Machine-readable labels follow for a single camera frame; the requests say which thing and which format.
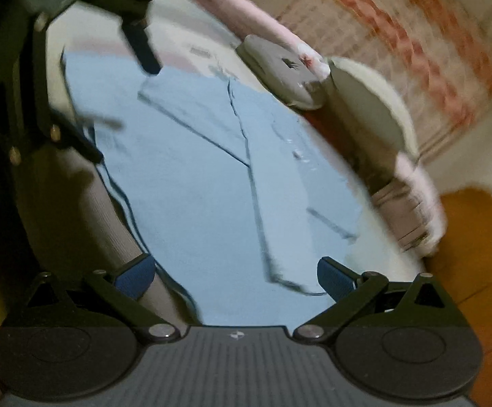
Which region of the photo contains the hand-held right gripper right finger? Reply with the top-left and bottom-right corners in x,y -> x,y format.
292,256 -> 471,344

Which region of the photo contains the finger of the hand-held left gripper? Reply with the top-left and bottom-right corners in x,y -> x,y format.
87,0 -> 162,77
8,13 -> 104,166

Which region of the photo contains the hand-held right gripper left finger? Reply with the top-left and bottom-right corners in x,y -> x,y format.
2,253 -> 181,344

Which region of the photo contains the light blue printed sweatshirt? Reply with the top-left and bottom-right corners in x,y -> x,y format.
61,49 -> 363,327

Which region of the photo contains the wooden headboard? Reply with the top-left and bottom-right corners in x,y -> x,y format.
424,187 -> 492,407

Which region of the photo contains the red flat object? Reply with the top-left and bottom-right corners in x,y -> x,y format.
301,108 -> 335,136

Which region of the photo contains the cream pillow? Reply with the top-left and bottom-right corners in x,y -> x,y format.
326,57 -> 420,166

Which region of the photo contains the patterned curtain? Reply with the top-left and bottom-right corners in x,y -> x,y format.
250,0 -> 492,166

